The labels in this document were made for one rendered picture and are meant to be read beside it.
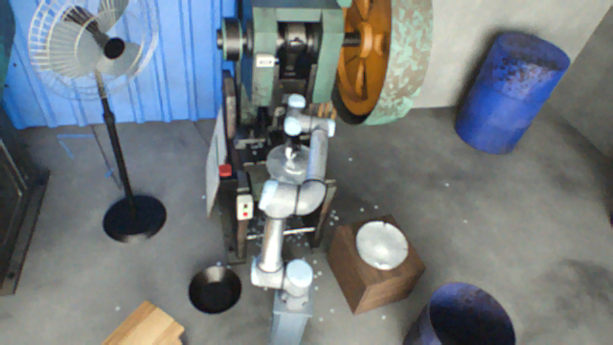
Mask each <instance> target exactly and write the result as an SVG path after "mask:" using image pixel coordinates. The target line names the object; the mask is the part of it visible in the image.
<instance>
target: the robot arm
mask: <svg viewBox="0 0 613 345"><path fill-rule="evenodd" d="M305 106H306V100H305V98H304V97H302V96H300V95H293V96H291V97H290V98H289V101H288V108H287V112H286V118H285V121H284V130H283V138H284V144H283V148H284V152H285V154H286V156H287V158H288V159H292V158H293V157H294V156H295V155H296V154H299V153H301V152H302V141H301V138H300V131H305V132H311V133H312V138H311V145H310V152H309V158H308V166H307V173H306V180H305V181H304V182H303V185H296V184H290V183H284V182H279V181H271V180H268V181H266V182H265V184H264V188H263V190H262V194H261V200H260V204H259V208H261V209H262V213H263V215H264V216H265V219H264V226H263V234H262V242H261V253H260V254H259V255H258V256H257V257H256V258H254V259H253V262H252V267H251V281H252V283H253V284H254V285H258V286H260V287H270V288H279V300H280V302H281V304H282V305H283V306H284V307H285V308H286V309H288V310H291V311H300V310H302V309H304V308H305V307H306V306H307V305H308V303H309V301H310V297H311V292H310V288H309V287H310V284H311V282H312V275H313V271H312V268H311V266H310V265H309V263H307V262H306V261H304V260H301V259H295V260H293V261H291V262H290V263H287V262H283V258H282V257H281V251H282V246H283V240H284V229H285V223H286V220H287V219H288V218H289V217H290V216H291V214H297V215H304V214H308V213H310V212H312V211H313V210H314V209H315V208H316V207H317V206H318V205H319V203H320V202H321V201H322V199H323V197H324V194H325V191H326V184H325V182H324V177H325V168H326V159H327V150H328V140H329V136H331V135H332V134H333V131H334V126H335V122H334V121H333V120H329V119H326V118H325V119H323V118H317V117H312V116H307V115H304V111H305ZM291 151H292V152H291ZM290 152H291V153H290Z"/></svg>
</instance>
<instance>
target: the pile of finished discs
mask: <svg viewBox="0 0 613 345"><path fill-rule="evenodd" d="M356 248H357V251H358V252H360V253H359V254H360V255H361V257H362V258H363V259H364V260H365V261H366V262H367V263H369V264H370V265H373V266H375V267H378V268H383V269H389V268H393V267H396V266H398V265H400V264H401V263H402V262H403V260H404V259H405V257H406V255H407V252H408V251H407V250H408V245H407V241H406V239H405V238H404V237H403V235H402V234H401V233H400V232H399V231H398V230H397V229H396V228H395V227H393V226H391V225H389V224H385V225H384V224H383V223H382V222H371V223H368V224H366V225H365V226H363V227H362V228H361V229H360V231H359V233H358V235H357V238H356Z"/></svg>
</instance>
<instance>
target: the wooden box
mask: <svg viewBox="0 0 613 345"><path fill-rule="evenodd" d="M371 222H382V223H383V224H384V225H385V224H389V225H391V226H393V227H395V228H396V229H397V230H398V231H399V232H400V233H401V234H402V235H403V237H404V238H405V239H406V241H407V245H408V250H407V251H408V252H407V255H406V257H405V259H404V260H403V262H402V263H401V264H400V265H398V266H396V267H393V268H389V269H383V268H378V267H375V266H373V265H371V264H369V263H367V262H366V261H365V260H364V259H363V258H362V257H361V255H360V254H359V253H360V252H358V251H357V248H356V238H357V235H358V233H359V231H360V229H361V228H362V227H363V226H365V225H366V224H368V223H371ZM327 261H328V264H329V267H330V269H331V271H332V273H333V275H334V277H335V279H336V281H337V283H338V285H339V287H340V288H341V291H342V293H343V295H344V297H345V299H346V301H347V303H348V305H349V307H350V309H351V311H352V314H353V315H359V314H362V313H365V312H368V311H373V310H375V309H378V308H380V307H383V306H386V305H389V304H392V303H395V302H397V301H400V300H403V299H405V298H407V297H408V296H409V294H410V293H411V291H412V290H413V288H414V287H415V285H416V284H417V282H418V280H419V278H420V277H421V275H422V274H423V272H424V271H425V269H426V268H427V267H426V265H425V264H424V262H423V261H422V259H421V258H420V256H419V254H418V252H416V250H415V249H414V247H413V246H412V244H411V243H410V242H409V241H408V239H407V238H406V236H405V235H404V233H403V232H402V230H401V229H400V227H399V226H398V224H397V222H396V221H395V219H394V218H393V216H392V215H391V214H388V215H384V216H380V217H376V218H370V219H366V220H362V221H359V222H355V223H352V224H347V225H343V226H339V227H336V230H335V234H334V237H333V240H332V243H331V246H330V250H329V254H328V256H327Z"/></svg>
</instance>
